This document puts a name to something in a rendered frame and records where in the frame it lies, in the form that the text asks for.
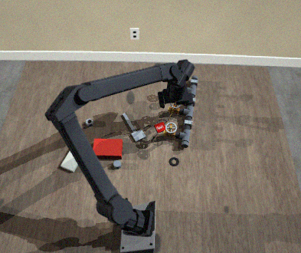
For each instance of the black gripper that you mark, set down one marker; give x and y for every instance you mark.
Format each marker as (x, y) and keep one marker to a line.
(182, 98)

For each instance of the red flat block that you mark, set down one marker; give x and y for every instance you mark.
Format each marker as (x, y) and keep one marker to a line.
(108, 148)

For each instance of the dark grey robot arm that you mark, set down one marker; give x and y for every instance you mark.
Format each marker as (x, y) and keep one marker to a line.
(110, 203)

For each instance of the red square tag with gold chain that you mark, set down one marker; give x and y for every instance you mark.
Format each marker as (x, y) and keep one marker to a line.
(161, 126)

